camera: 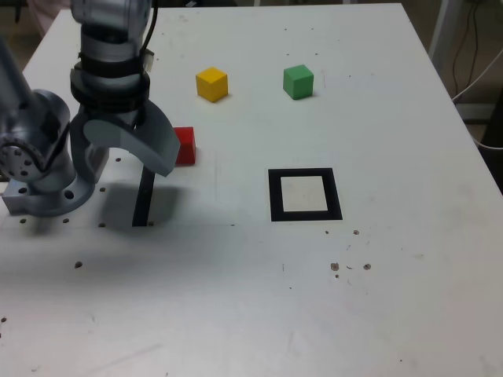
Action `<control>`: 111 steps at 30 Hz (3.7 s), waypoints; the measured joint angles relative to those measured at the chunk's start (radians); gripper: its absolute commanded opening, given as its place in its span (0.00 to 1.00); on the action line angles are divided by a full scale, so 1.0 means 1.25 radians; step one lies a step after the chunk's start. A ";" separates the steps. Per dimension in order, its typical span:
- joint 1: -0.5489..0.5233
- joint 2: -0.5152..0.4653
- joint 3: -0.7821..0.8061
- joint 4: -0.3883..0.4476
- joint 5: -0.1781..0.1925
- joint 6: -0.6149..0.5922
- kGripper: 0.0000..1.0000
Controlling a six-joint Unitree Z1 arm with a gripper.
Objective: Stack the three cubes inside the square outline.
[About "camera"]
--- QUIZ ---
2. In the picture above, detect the red cube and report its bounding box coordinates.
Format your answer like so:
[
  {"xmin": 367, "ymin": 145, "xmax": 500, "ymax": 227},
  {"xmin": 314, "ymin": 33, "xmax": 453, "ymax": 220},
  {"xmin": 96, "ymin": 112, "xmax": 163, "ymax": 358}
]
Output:
[{"xmin": 174, "ymin": 126, "xmax": 197, "ymax": 166}]

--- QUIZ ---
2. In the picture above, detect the grey horizontal bar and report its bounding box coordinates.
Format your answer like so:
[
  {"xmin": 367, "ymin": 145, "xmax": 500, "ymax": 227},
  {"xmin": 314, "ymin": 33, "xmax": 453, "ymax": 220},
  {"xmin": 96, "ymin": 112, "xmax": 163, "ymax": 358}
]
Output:
[{"xmin": 455, "ymin": 103, "xmax": 503, "ymax": 124}]

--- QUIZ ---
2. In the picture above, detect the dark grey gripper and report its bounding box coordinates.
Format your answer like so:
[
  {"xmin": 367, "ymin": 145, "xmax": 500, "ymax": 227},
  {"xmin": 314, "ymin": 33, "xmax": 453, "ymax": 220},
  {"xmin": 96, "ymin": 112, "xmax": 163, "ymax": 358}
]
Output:
[{"xmin": 69, "ymin": 100, "xmax": 182, "ymax": 185}]

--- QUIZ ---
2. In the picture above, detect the white frame post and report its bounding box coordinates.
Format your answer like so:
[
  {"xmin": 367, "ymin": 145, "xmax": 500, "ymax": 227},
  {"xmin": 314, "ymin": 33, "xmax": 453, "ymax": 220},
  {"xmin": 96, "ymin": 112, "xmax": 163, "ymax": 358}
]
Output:
[{"xmin": 428, "ymin": 0, "xmax": 451, "ymax": 68}]

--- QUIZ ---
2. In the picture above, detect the yellow cube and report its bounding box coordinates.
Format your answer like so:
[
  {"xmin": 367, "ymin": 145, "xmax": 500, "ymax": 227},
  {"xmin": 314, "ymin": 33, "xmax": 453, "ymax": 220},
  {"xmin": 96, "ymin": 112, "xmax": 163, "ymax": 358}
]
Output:
[{"xmin": 195, "ymin": 66, "xmax": 229, "ymax": 104}]

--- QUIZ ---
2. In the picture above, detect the black tape square outline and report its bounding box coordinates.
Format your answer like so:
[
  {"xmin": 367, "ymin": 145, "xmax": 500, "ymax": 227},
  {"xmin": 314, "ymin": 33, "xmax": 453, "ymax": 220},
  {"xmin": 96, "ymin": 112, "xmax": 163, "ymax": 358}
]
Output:
[{"xmin": 267, "ymin": 167, "xmax": 343, "ymax": 222}]

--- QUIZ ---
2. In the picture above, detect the white hanging cable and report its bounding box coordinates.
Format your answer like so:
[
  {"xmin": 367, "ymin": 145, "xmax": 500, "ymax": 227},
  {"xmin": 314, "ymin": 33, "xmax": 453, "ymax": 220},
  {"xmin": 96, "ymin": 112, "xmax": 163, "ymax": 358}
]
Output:
[{"xmin": 450, "ymin": 49, "xmax": 503, "ymax": 102}]

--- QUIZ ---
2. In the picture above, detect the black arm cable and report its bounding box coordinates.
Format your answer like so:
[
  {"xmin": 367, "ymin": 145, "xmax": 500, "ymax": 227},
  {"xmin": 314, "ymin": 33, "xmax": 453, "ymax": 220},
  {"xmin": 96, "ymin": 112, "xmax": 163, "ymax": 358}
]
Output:
[{"xmin": 137, "ymin": 0, "xmax": 159, "ymax": 54}]

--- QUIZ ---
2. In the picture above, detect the black tape strip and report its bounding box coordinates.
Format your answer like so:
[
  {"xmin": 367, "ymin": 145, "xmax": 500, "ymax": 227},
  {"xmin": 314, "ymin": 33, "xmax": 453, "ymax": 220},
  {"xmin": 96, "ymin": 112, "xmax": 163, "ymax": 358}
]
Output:
[{"xmin": 131, "ymin": 164, "xmax": 156, "ymax": 228}]

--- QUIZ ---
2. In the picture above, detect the black hanging cable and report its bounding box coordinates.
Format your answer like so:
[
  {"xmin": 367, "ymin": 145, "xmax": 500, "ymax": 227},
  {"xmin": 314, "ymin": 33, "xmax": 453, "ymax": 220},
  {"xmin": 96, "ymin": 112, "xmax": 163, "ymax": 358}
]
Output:
[{"xmin": 451, "ymin": 0, "xmax": 479, "ymax": 97}]

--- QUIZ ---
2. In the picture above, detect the green cube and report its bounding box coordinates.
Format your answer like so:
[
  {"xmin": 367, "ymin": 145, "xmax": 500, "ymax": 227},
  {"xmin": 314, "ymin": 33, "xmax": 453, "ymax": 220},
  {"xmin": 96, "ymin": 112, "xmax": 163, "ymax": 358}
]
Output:
[{"xmin": 282, "ymin": 64, "xmax": 314, "ymax": 101}]

